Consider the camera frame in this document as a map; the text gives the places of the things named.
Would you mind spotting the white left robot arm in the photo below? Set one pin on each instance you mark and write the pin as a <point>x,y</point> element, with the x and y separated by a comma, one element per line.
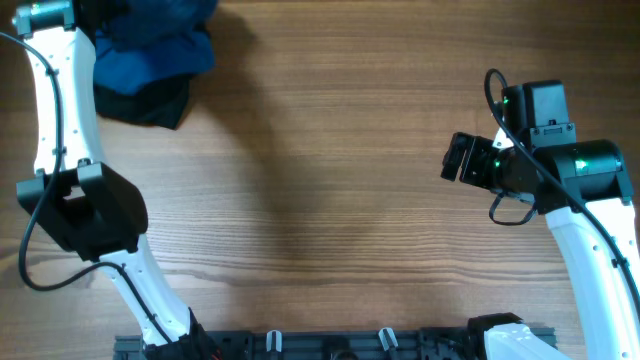
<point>77,199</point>

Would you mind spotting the blue polo shirt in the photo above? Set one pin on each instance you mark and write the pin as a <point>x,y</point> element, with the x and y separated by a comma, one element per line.
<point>126,72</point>

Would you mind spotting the black folded garment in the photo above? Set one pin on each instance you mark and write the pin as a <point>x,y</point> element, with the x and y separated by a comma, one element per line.
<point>160,103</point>

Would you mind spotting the dark blue denim shorts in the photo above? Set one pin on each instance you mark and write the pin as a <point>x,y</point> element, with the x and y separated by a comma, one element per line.
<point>132,24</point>

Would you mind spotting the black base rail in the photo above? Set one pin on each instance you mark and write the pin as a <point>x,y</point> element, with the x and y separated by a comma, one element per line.
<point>423,344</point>

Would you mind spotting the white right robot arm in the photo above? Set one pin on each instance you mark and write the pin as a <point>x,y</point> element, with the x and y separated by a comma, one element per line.
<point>584,193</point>

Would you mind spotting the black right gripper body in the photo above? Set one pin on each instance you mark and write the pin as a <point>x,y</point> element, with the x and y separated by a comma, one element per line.
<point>486,165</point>

